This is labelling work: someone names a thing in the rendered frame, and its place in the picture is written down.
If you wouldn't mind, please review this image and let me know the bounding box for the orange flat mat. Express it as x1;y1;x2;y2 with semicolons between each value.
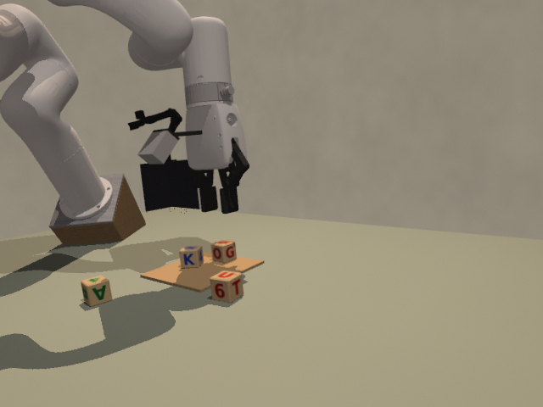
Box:
140;252;264;293

